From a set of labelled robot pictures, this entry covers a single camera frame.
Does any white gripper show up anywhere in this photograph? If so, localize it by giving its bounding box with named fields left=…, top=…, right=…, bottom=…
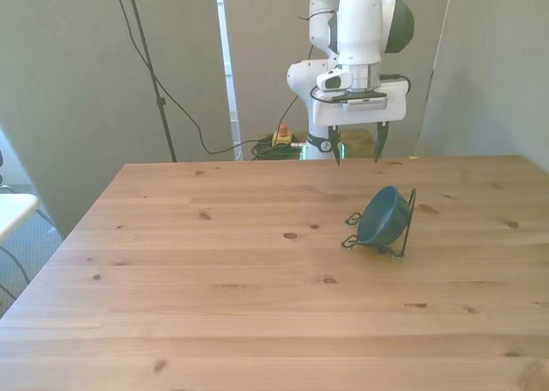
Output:
left=311, top=78, right=408, bottom=168

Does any dark blue bowl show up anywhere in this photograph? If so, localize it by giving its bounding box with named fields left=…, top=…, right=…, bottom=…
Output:
left=356, top=185, right=411, bottom=247

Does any yellow emergency stop button box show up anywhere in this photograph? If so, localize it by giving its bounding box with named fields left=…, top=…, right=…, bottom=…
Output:
left=272, top=124, right=293, bottom=148

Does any white side table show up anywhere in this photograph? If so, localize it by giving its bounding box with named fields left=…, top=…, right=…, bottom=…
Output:
left=0, top=193, right=40, bottom=243

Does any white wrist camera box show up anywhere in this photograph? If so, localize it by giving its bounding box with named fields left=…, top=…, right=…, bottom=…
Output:
left=316, top=68, right=354, bottom=92

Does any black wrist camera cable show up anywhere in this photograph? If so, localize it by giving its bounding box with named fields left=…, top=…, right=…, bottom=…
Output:
left=309, top=73, right=413, bottom=105

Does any coiled dark green cable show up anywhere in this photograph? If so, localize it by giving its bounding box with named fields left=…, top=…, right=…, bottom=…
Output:
left=250, top=135, right=308, bottom=162

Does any black wire bowl rack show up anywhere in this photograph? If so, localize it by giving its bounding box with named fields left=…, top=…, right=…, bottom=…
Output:
left=341, top=188, right=419, bottom=260

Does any long black hanging cable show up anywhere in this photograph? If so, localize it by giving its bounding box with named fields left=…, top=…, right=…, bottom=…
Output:
left=112, top=0, right=275, bottom=155

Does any black camera tripod stand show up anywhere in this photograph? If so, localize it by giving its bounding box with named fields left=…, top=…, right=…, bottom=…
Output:
left=108, top=0, right=179, bottom=164

